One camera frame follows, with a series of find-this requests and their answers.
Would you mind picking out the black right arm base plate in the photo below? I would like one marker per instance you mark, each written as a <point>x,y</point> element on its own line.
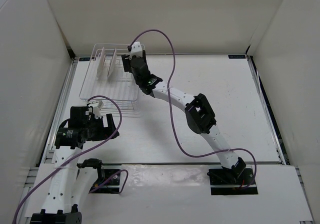
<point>221,183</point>

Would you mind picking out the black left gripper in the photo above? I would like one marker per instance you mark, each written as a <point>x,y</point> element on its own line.
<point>104,131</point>

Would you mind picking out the white wire dish rack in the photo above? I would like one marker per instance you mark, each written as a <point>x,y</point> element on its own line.
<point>120,87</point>

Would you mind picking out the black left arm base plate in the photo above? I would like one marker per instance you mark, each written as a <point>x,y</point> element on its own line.
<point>112,186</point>

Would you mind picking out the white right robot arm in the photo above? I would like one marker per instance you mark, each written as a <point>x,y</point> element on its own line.
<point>200,116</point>

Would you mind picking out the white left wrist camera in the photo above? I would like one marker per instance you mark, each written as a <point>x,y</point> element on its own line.
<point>94,108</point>

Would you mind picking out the white plate far left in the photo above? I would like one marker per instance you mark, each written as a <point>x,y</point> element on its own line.
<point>101,63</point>

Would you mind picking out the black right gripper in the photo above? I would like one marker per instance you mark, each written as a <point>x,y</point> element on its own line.
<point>126,63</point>

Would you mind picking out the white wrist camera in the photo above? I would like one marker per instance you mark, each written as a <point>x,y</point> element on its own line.
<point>136,49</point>
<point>94,108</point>

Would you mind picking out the white plate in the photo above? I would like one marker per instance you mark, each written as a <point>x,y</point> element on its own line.
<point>112,63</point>
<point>101,63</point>

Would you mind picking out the white plate middle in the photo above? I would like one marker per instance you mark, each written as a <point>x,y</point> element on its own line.
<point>112,63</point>

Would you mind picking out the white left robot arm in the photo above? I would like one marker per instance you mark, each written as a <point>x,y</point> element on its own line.
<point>71,181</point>

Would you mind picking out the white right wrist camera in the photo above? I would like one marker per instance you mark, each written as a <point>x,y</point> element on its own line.
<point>136,49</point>

